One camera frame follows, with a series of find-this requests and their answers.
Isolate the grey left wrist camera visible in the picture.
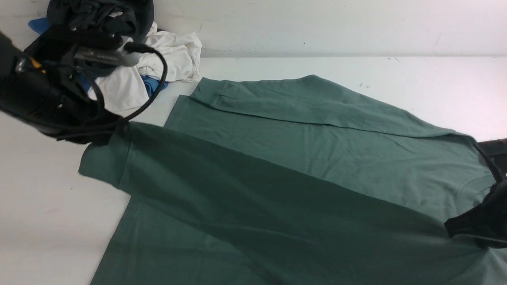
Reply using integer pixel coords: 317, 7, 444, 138
74, 36, 141, 67

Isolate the white crumpled garment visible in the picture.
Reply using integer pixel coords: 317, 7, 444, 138
95, 22, 202, 114

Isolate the black crumpled garment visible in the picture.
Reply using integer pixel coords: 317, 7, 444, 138
46, 0, 154, 43

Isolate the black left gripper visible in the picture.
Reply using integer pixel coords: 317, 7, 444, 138
0, 25, 129, 144

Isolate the black left camera cable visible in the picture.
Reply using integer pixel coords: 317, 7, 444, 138
55, 42, 168, 140

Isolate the blue crumpled garment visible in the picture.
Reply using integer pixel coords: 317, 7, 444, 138
28, 17, 160, 97

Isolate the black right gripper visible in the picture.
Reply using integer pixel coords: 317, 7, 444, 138
444, 139, 507, 249

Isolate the green long-sleeve top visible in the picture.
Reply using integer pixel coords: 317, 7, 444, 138
79, 76, 506, 285

